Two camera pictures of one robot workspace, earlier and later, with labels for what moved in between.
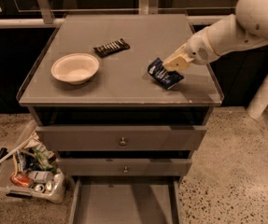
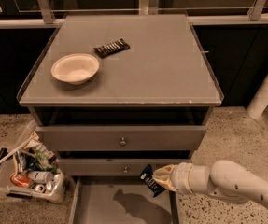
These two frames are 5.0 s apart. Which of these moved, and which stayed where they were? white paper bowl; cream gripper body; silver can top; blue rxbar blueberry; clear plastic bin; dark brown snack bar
Moved: cream gripper body; blue rxbar blueberry
Stayed: silver can top; clear plastic bin; white paper bowl; dark brown snack bar
